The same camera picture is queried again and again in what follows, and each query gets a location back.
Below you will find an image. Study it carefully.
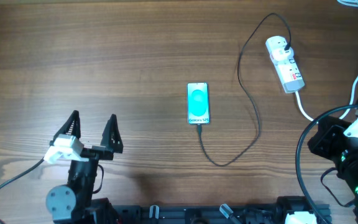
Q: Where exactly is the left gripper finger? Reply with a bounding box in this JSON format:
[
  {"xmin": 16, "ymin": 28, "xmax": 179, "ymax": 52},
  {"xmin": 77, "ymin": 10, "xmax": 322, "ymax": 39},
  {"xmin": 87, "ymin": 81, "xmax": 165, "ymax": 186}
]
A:
[
  {"xmin": 53, "ymin": 110, "xmax": 81, "ymax": 141},
  {"xmin": 100, "ymin": 114, "xmax": 124, "ymax": 154}
]

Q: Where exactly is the white power strip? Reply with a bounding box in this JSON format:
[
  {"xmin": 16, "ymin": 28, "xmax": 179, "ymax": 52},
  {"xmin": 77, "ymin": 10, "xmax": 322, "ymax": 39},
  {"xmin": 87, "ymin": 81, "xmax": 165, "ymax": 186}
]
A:
[{"xmin": 265, "ymin": 35, "xmax": 306, "ymax": 94}]

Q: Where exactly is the black USB charging cable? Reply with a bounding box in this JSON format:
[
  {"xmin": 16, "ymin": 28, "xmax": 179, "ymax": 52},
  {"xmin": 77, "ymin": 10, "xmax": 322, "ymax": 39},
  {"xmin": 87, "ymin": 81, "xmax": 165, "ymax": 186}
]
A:
[{"xmin": 196, "ymin": 12, "xmax": 292, "ymax": 167}]

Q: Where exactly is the Galaxy smartphone teal screen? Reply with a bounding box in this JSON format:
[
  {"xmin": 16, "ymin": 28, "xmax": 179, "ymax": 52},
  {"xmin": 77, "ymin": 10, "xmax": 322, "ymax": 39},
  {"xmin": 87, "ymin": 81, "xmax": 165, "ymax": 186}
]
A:
[{"xmin": 187, "ymin": 82, "xmax": 211, "ymax": 124}]

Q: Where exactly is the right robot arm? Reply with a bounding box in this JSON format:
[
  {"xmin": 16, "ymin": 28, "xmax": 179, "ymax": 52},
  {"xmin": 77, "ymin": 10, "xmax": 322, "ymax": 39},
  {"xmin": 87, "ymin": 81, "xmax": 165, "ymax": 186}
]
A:
[{"xmin": 308, "ymin": 116, "xmax": 358, "ymax": 223}]

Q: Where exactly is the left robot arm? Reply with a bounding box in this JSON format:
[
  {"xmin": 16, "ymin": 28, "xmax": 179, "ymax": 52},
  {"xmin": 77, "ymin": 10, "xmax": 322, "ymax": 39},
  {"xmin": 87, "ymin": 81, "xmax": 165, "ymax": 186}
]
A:
[{"xmin": 44, "ymin": 110, "xmax": 123, "ymax": 223}]

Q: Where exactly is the white USB charger plug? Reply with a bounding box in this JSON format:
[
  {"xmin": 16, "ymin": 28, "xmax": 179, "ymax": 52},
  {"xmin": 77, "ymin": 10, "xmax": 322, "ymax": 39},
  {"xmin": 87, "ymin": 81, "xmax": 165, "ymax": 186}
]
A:
[{"xmin": 270, "ymin": 47, "xmax": 294, "ymax": 64}]

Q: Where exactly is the white power strip cord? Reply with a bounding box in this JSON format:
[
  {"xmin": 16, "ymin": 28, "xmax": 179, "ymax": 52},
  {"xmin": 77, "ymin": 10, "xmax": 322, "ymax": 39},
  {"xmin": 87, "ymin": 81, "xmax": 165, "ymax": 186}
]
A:
[{"xmin": 294, "ymin": 2, "xmax": 358, "ymax": 123}]

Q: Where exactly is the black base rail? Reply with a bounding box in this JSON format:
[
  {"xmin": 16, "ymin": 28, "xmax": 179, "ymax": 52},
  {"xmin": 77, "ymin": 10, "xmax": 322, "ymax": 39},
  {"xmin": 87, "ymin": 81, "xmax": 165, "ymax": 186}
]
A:
[{"xmin": 54, "ymin": 195, "xmax": 334, "ymax": 224}]

